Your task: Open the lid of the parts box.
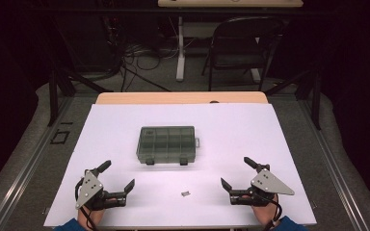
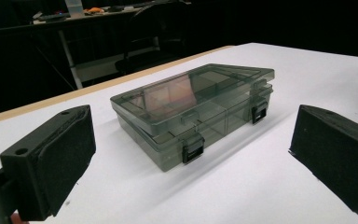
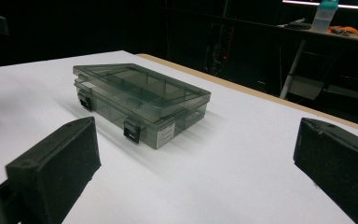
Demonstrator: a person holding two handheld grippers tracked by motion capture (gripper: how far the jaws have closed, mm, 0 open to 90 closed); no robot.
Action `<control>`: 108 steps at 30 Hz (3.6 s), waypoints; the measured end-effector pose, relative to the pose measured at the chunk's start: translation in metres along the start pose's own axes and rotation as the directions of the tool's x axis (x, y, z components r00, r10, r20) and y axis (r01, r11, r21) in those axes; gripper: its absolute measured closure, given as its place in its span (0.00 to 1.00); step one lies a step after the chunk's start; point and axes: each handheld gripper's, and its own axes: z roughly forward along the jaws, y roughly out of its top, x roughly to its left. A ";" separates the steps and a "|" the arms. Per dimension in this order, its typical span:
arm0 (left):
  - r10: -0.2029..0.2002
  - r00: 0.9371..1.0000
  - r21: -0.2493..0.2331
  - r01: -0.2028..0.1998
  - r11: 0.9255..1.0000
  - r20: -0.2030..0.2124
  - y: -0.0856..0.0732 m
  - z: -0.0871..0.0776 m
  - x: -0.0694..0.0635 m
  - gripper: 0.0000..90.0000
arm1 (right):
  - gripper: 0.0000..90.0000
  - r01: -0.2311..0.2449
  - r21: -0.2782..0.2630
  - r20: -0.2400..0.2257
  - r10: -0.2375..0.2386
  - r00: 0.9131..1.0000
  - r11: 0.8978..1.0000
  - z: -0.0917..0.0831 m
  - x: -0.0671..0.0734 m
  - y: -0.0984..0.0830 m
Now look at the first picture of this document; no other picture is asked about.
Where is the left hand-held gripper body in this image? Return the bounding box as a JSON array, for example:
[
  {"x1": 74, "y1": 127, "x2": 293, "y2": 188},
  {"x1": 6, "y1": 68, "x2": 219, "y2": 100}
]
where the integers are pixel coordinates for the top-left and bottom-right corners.
[{"x1": 75, "y1": 170, "x2": 128, "y2": 212}]

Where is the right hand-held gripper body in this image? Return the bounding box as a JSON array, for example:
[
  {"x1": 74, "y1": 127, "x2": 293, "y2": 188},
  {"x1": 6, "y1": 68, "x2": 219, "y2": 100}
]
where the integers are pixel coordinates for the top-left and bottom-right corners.
[{"x1": 229, "y1": 164, "x2": 296, "y2": 207}]

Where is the grey plastic compartment box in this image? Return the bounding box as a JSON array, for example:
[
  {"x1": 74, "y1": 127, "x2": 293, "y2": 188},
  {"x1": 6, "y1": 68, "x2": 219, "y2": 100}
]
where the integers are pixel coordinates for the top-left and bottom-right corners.
[{"x1": 136, "y1": 125, "x2": 200, "y2": 167}]

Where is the person's left hand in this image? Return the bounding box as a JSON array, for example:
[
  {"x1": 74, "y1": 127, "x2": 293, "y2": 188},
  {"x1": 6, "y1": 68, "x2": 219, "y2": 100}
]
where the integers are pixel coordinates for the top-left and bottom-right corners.
[{"x1": 77, "y1": 207, "x2": 105, "y2": 230}]

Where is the person's right hand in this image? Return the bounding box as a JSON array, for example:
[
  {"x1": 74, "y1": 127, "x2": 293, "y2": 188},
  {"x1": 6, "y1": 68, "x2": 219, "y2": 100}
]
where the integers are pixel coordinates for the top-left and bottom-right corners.
[{"x1": 251, "y1": 201, "x2": 280, "y2": 227}]

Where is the white table sheet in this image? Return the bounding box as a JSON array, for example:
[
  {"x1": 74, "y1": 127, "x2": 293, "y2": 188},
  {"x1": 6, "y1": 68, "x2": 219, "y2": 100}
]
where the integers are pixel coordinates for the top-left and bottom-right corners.
[{"x1": 43, "y1": 102, "x2": 318, "y2": 229}]

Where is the black tape square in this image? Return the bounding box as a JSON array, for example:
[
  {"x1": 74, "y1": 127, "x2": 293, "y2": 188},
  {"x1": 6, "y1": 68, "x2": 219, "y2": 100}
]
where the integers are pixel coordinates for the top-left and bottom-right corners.
[{"x1": 50, "y1": 129, "x2": 71, "y2": 145}]

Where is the black metal stand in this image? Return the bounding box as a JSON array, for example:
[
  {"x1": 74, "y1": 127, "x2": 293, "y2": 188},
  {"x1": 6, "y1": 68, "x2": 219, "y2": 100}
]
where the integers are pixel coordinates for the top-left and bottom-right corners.
[
  {"x1": 264, "y1": 68, "x2": 322, "y2": 131},
  {"x1": 46, "y1": 64, "x2": 114, "y2": 128}
]

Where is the black folding chair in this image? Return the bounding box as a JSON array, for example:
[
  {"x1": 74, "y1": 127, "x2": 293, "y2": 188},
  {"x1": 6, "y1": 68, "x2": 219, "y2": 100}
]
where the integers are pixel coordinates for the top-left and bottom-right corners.
[{"x1": 201, "y1": 15, "x2": 285, "y2": 92}]

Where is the white-legged desk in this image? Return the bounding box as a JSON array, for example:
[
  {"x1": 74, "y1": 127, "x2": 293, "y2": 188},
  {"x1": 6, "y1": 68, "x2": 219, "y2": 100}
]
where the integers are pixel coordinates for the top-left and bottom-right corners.
[{"x1": 157, "y1": 0, "x2": 304, "y2": 84}]

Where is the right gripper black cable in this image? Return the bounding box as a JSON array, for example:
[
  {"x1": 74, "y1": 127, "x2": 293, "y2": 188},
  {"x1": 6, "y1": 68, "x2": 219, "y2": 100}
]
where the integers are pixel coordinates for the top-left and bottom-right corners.
[{"x1": 262, "y1": 192, "x2": 283, "y2": 231}]

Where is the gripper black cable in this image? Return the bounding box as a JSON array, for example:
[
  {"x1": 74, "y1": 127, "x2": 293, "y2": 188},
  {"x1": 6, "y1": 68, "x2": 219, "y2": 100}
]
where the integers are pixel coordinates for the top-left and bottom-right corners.
[
  {"x1": 262, "y1": 192, "x2": 283, "y2": 231},
  {"x1": 74, "y1": 177, "x2": 100, "y2": 231}
]

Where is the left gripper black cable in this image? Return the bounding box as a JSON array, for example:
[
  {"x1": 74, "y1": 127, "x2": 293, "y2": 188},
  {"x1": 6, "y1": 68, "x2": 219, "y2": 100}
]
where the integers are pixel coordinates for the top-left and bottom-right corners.
[{"x1": 74, "y1": 177, "x2": 100, "y2": 231}]

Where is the grey metal floor rail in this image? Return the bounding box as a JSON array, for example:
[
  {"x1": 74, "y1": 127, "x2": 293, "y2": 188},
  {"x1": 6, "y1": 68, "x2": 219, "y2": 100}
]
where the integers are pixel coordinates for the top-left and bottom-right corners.
[
  {"x1": 297, "y1": 95, "x2": 370, "y2": 231},
  {"x1": 0, "y1": 95, "x2": 75, "y2": 231}
]

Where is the tangle of floor cables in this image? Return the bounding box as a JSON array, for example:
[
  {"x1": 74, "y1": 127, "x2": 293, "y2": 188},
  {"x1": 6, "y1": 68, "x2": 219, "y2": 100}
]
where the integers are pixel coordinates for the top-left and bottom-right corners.
[{"x1": 109, "y1": 15, "x2": 181, "y2": 92}]

